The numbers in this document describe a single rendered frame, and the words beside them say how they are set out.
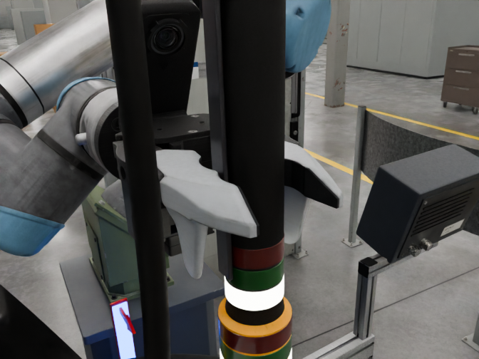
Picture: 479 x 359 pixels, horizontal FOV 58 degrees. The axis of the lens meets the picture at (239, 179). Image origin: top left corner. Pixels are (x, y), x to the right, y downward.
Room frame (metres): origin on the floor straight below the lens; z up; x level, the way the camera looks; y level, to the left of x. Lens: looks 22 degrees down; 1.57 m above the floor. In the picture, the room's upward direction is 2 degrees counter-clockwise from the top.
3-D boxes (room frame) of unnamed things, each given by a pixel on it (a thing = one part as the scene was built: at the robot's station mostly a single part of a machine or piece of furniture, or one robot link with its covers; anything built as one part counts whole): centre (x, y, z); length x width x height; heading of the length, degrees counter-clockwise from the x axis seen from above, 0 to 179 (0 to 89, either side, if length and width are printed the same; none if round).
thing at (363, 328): (0.79, -0.27, 0.96); 0.03 x 0.03 x 0.20; 31
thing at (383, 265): (0.84, -0.36, 1.04); 0.24 x 0.03 x 0.03; 121
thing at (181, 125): (0.30, 0.05, 1.46); 0.12 x 0.08 x 0.09; 31
